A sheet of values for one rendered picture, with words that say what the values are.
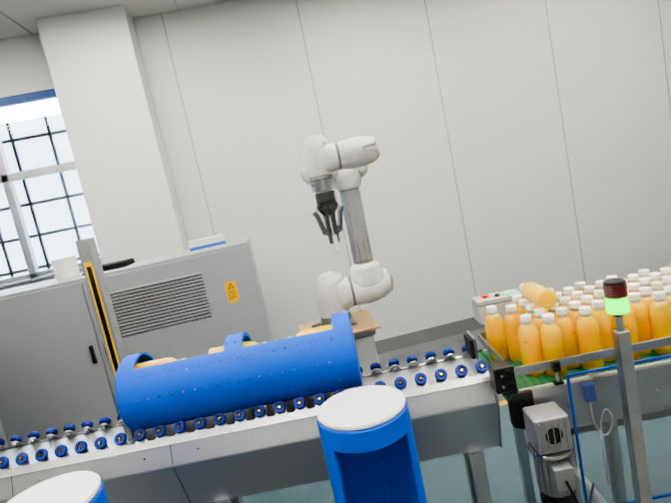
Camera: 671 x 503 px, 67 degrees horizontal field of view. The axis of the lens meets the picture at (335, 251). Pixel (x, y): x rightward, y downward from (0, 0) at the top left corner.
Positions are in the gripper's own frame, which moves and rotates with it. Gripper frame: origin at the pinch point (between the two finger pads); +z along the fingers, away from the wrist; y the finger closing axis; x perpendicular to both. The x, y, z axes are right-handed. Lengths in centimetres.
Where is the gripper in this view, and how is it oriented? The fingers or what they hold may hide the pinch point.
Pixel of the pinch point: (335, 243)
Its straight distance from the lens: 196.6
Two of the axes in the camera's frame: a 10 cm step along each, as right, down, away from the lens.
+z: 2.1, 9.7, 1.3
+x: 3.7, 0.5, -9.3
